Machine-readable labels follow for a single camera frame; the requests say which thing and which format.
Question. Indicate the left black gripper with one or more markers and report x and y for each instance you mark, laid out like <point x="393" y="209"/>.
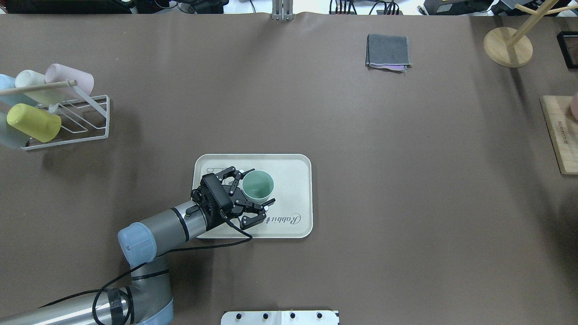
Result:
<point x="227" y="207"/>

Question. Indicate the green cup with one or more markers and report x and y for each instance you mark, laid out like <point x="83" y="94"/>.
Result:
<point x="258" y="186"/>

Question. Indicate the cream rabbit tray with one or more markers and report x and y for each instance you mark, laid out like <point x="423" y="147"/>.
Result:
<point x="291" y="215"/>

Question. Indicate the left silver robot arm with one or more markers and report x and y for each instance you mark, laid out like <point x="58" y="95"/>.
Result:
<point x="142" y="295"/>

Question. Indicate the white cup rack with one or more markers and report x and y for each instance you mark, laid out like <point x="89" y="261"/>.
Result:
<point x="84" y="120"/>

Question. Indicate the pink cup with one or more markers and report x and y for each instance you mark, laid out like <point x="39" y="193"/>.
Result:
<point x="60" y="73"/>

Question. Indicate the yellow cup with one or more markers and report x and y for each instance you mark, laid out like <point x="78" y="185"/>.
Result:
<point x="34" y="121"/>

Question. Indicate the light blue cup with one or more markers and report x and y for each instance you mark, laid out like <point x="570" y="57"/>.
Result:
<point x="7" y="83"/>

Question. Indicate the grey folded cloth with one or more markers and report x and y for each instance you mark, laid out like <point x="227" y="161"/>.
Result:
<point x="388" y="52"/>

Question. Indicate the wooden mug tree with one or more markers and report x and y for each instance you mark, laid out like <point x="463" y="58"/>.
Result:
<point x="511" y="47"/>

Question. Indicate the wooden cutting board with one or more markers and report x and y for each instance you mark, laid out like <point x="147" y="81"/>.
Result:
<point x="560" y="113"/>

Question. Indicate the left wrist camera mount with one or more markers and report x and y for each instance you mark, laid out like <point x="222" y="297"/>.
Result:
<point x="211" y="196"/>

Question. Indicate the white camera post base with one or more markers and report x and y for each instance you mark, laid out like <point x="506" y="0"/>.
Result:
<point x="288" y="317"/>

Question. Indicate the aluminium frame post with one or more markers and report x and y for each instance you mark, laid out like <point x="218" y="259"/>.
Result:
<point x="282" y="10"/>

